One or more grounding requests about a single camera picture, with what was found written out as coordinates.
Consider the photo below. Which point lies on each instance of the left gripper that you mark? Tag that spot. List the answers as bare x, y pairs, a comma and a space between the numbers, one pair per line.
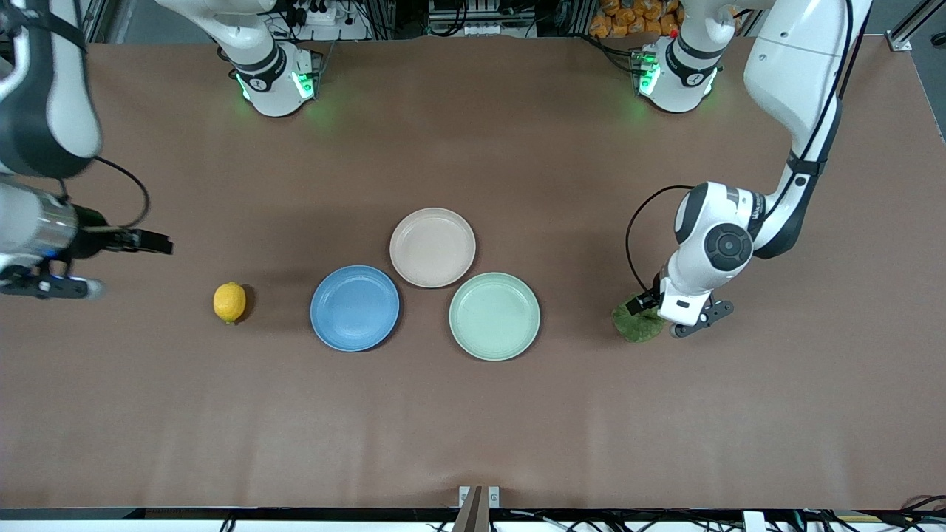
640, 302

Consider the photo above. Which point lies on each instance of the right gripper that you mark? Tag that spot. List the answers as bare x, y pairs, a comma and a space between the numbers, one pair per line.
92, 239

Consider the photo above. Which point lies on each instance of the green lettuce leaf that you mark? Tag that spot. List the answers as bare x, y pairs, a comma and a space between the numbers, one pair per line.
635, 329

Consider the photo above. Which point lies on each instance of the yellow lemon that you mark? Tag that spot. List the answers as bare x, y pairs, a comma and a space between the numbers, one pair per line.
229, 303

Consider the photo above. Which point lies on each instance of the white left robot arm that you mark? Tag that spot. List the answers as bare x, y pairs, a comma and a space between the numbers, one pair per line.
798, 66

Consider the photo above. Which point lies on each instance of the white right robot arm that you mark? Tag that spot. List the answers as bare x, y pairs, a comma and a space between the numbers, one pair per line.
273, 81

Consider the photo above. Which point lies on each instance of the pale green round plate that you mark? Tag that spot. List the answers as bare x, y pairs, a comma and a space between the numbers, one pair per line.
494, 316

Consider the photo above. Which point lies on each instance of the brown table covering sheet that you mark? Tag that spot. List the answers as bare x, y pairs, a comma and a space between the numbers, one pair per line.
148, 414

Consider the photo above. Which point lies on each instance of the beige round plate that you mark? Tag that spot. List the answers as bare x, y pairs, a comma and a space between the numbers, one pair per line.
432, 247

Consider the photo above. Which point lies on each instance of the blue round plate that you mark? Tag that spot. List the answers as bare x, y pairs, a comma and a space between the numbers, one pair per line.
355, 309

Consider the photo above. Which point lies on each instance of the small white box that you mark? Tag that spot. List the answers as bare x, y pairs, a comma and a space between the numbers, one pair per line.
754, 522

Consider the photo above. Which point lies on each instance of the black table edge strip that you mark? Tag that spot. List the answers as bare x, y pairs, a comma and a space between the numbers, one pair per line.
222, 513

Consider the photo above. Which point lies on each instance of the pile of orange objects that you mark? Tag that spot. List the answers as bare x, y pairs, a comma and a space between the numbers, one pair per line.
628, 18

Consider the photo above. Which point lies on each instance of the white power strip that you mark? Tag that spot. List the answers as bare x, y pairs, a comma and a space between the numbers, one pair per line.
321, 16

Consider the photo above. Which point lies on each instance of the black electronics rack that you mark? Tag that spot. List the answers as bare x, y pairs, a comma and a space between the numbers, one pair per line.
480, 15

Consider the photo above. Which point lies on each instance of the aluminium frame post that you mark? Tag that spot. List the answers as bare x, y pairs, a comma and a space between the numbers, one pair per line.
913, 26
100, 22

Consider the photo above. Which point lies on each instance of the small metal mounting bracket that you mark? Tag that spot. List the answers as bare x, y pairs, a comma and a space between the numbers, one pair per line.
494, 496

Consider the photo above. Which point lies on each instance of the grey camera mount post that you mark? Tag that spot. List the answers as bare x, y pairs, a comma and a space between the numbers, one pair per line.
473, 519

